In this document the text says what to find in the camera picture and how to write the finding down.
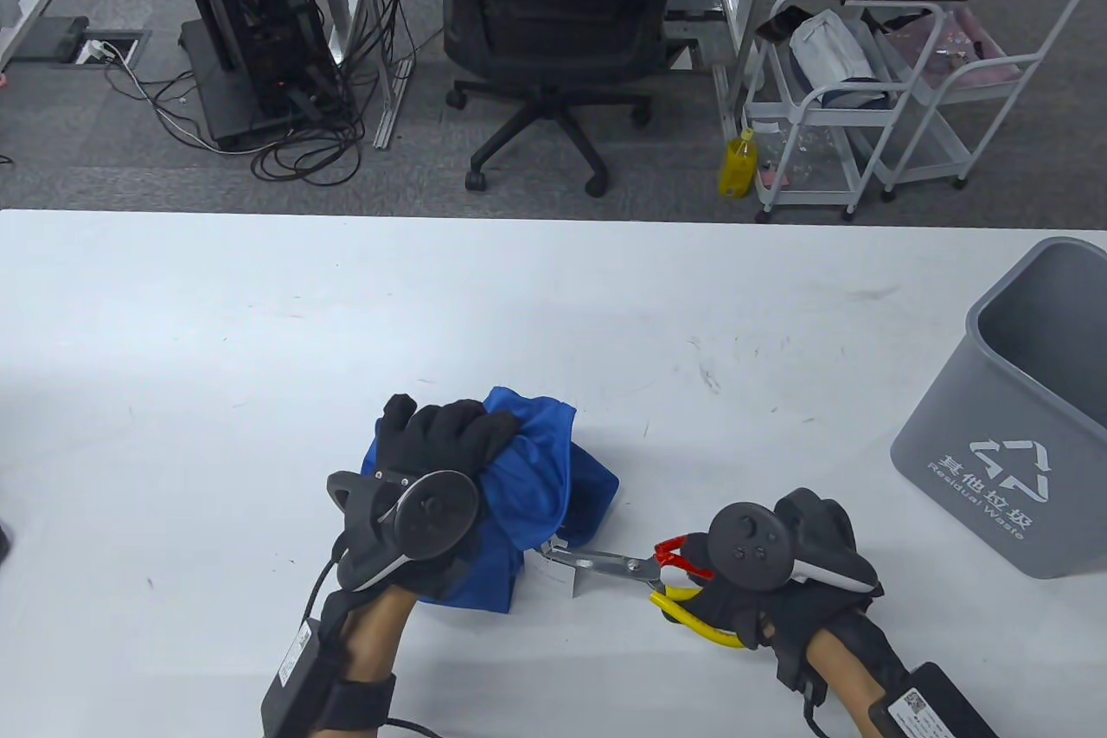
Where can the person's left hand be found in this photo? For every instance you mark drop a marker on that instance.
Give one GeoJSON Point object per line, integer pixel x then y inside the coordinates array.
{"type": "Point", "coordinates": [441, 435]}

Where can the person's right hand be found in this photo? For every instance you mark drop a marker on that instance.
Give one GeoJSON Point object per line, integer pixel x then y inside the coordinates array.
{"type": "Point", "coordinates": [761, 617]}

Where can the blue clothing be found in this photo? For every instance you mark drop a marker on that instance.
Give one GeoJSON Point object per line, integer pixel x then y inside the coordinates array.
{"type": "Point", "coordinates": [553, 461]}

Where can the white clothing tag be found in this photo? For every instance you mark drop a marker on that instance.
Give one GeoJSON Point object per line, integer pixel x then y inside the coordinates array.
{"type": "Point", "coordinates": [553, 580]}

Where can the person's right forearm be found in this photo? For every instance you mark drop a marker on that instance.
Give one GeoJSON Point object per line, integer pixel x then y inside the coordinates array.
{"type": "Point", "coordinates": [852, 677]}

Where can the person's left forearm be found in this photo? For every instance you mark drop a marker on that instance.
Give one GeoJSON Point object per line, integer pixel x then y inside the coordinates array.
{"type": "Point", "coordinates": [372, 643]}

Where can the black wrist sensor box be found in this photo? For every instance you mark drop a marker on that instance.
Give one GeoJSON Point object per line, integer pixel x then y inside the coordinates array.
{"type": "Point", "coordinates": [943, 703]}
{"type": "Point", "coordinates": [294, 677]}

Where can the grey trash bin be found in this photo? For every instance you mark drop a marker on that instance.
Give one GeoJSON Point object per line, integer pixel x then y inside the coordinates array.
{"type": "Point", "coordinates": [995, 426]}

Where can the yellow liquid bottle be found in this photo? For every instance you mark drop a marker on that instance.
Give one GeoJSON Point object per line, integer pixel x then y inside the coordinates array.
{"type": "Point", "coordinates": [738, 167]}

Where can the black office chair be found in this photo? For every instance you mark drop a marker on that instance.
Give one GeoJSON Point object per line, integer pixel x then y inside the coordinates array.
{"type": "Point", "coordinates": [553, 11]}

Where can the black computer tower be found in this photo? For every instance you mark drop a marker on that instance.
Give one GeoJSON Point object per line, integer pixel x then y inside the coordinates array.
{"type": "Point", "coordinates": [259, 3]}

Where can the floor socket box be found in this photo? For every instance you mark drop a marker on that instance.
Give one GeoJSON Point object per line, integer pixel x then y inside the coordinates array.
{"type": "Point", "coordinates": [108, 48]}

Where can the white bag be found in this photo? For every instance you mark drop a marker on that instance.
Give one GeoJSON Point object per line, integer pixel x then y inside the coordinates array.
{"type": "Point", "coordinates": [830, 46]}

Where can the pink plastic bag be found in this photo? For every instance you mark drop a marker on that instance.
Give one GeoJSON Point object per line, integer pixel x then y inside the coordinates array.
{"type": "Point", "coordinates": [951, 46]}

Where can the white desk frame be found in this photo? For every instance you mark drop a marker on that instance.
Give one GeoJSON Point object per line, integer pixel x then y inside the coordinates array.
{"type": "Point", "coordinates": [22, 20]}

